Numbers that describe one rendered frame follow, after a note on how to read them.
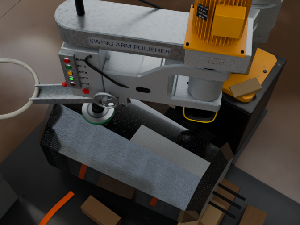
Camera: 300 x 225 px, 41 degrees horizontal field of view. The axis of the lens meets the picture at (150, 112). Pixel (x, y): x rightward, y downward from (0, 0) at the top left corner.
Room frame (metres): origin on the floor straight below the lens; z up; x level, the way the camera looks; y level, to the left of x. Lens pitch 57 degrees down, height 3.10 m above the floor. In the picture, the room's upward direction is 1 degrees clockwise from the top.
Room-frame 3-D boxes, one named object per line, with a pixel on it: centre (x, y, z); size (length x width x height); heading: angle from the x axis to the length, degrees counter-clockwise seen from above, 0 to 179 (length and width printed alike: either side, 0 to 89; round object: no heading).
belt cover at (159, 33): (1.41, 0.00, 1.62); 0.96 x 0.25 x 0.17; 81
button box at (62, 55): (1.37, 0.43, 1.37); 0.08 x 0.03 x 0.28; 81
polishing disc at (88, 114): (1.47, 0.34, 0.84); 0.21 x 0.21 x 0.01
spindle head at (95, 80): (1.46, 0.27, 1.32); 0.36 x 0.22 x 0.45; 81
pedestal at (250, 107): (1.93, -0.62, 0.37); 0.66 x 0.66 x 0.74; 56
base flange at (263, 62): (1.93, -0.62, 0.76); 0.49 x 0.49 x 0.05; 56
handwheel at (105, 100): (1.33, 0.25, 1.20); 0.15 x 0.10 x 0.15; 81
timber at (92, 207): (1.01, 0.36, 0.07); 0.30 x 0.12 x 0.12; 54
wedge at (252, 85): (1.70, -0.67, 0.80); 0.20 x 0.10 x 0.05; 108
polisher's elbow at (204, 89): (1.36, -0.31, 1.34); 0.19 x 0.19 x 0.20
